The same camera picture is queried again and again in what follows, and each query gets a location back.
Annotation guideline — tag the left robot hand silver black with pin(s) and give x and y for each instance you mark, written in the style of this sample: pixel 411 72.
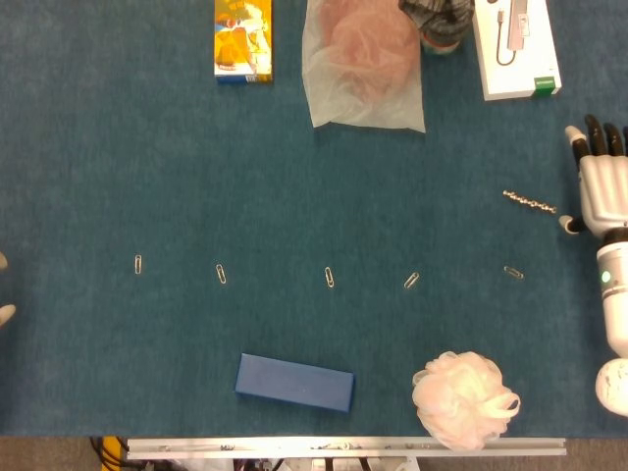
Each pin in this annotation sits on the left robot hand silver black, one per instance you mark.
pixel 6 315

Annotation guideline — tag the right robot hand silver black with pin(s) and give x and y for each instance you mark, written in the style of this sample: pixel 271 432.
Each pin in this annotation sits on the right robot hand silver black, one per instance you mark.
pixel 606 191

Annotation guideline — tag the silver metal bead chain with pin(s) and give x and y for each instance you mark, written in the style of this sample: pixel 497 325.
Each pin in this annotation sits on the silver metal bead chain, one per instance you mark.
pixel 530 201

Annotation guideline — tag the paperclip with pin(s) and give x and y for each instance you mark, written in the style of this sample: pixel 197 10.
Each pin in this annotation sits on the paperclip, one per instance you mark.
pixel 513 273
pixel 329 277
pixel 411 280
pixel 221 274
pixel 138 264

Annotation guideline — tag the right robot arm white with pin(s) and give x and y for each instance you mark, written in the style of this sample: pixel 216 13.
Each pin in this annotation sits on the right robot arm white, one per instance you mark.
pixel 615 304

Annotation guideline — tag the white USB hub box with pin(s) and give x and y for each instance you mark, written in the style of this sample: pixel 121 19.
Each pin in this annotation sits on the white USB hub box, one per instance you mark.
pixel 515 54

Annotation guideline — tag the grey knit work glove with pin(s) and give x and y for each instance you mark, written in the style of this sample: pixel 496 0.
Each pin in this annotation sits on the grey knit work glove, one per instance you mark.
pixel 436 15

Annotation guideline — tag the pink mesh bath pouf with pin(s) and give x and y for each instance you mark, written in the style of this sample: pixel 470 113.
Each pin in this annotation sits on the pink mesh bath pouf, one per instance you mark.
pixel 461 400

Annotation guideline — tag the white bag with pink mesh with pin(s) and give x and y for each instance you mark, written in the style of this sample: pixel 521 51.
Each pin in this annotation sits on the white bag with pink mesh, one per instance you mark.
pixel 363 68

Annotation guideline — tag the blue rectangular box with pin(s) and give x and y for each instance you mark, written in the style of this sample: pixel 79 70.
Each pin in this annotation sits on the blue rectangular box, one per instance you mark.
pixel 294 382

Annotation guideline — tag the blue felt table cover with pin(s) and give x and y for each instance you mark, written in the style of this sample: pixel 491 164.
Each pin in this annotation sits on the blue felt table cover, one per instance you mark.
pixel 294 196

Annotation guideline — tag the yellow snack box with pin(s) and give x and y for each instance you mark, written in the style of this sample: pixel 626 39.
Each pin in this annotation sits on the yellow snack box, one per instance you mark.
pixel 243 44

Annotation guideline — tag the aluminium profile rail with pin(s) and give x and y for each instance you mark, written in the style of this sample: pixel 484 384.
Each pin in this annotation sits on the aluminium profile rail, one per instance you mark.
pixel 343 447

